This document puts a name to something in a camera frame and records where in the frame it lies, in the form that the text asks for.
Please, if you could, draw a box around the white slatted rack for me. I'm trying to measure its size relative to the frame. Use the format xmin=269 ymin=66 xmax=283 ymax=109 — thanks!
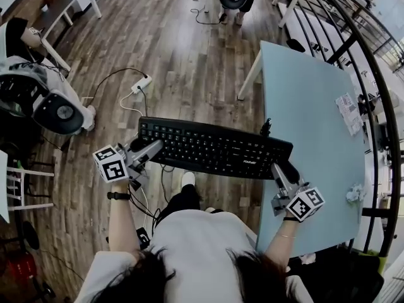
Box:
xmin=5 ymin=158 xmax=55 ymax=211

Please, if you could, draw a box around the dark-topped desk with white legs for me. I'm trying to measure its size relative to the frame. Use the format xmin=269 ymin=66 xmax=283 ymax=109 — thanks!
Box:
xmin=31 ymin=0 xmax=104 ymax=73

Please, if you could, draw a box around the red box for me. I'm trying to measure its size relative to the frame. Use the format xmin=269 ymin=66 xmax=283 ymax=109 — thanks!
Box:
xmin=0 ymin=252 xmax=37 ymax=284

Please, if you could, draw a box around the bundle of black gripper cables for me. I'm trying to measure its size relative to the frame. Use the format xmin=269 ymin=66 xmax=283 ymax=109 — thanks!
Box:
xmin=128 ymin=181 xmax=160 ymax=229

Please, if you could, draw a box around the black looped cable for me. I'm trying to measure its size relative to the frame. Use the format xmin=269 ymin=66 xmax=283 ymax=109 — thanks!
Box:
xmin=190 ymin=0 xmax=227 ymax=26

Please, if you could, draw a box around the person in white coat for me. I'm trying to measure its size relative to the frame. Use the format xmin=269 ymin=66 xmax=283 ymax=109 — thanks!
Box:
xmin=74 ymin=208 xmax=313 ymax=303

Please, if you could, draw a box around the black mesh office chair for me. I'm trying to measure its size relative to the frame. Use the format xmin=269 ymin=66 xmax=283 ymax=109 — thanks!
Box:
xmin=296 ymin=247 xmax=384 ymax=303

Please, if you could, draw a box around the person's right forearm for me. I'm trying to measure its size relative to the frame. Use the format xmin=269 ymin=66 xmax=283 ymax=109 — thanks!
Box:
xmin=263 ymin=216 xmax=301 ymax=261

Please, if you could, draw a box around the black round stool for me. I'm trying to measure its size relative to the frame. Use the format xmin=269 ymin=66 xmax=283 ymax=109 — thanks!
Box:
xmin=21 ymin=221 xmax=40 ymax=251

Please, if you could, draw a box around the black power cable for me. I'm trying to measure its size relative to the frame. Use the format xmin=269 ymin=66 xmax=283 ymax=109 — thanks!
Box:
xmin=93 ymin=67 xmax=149 ymax=100

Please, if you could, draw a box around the white flower bouquet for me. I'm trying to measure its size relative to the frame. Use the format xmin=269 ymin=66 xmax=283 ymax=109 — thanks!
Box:
xmin=346 ymin=183 xmax=367 ymax=204

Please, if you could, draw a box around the green cloth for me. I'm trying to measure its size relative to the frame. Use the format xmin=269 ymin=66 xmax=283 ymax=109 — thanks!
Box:
xmin=377 ymin=254 xmax=389 ymax=275

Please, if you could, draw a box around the black metal railing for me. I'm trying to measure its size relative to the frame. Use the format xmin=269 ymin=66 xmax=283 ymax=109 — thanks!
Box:
xmin=293 ymin=0 xmax=404 ymax=258

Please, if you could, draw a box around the light blue table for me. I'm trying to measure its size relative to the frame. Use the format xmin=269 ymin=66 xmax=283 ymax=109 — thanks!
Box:
xmin=237 ymin=40 xmax=367 ymax=258

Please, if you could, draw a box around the white power strip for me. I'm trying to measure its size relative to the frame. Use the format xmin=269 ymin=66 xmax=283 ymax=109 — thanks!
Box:
xmin=131 ymin=75 xmax=153 ymax=95

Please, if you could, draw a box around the black wristwatch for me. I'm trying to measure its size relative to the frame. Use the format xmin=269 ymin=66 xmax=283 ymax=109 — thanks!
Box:
xmin=106 ymin=191 xmax=131 ymax=201

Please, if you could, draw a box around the person's black trouser leg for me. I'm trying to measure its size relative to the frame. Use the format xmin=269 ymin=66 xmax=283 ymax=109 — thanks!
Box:
xmin=154 ymin=183 xmax=203 ymax=230

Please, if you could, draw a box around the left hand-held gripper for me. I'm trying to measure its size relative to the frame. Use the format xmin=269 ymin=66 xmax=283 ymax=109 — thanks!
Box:
xmin=93 ymin=137 xmax=165 ymax=192

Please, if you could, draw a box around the person's left forearm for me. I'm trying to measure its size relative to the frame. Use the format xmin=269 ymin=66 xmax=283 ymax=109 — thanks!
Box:
xmin=107 ymin=178 xmax=142 ymax=256

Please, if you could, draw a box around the black keyboard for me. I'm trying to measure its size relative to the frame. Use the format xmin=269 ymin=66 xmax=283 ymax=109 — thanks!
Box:
xmin=138 ymin=116 xmax=294 ymax=180

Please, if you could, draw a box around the black waist-worn device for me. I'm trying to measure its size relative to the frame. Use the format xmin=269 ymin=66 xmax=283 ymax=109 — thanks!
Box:
xmin=135 ymin=227 xmax=152 ymax=251

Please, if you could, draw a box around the person's white shoe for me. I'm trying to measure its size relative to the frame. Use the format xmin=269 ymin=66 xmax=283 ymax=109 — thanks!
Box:
xmin=181 ymin=171 xmax=197 ymax=194

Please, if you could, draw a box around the white cable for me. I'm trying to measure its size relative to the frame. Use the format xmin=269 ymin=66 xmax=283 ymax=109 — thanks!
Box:
xmin=119 ymin=90 xmax=145 ymax=117

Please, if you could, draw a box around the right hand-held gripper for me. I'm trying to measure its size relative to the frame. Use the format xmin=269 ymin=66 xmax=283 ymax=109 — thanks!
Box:
xmin=270 ymin=161 xmax=326 ymax=223

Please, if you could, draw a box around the printed newspaper booklet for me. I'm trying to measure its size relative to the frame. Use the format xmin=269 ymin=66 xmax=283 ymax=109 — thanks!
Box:
xmin=335 ymin=92 xmax=364 ymax=137

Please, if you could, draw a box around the small black seat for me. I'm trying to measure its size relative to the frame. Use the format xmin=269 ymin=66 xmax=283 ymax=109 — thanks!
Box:
xmin=285 ymin=39 xmax=306 ymax=54

